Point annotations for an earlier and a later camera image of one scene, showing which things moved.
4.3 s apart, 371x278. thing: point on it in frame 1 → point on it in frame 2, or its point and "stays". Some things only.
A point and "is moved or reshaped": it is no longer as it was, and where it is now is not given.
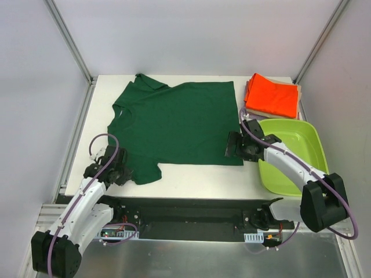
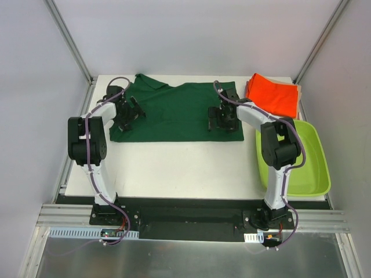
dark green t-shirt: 152,124 is moved or reshaped
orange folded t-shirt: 262,95 stays
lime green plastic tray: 299,139 stays
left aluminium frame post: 68,36 stays
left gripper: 124,172 → 127,113
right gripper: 232,145 → 219,119
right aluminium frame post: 320,41 stays
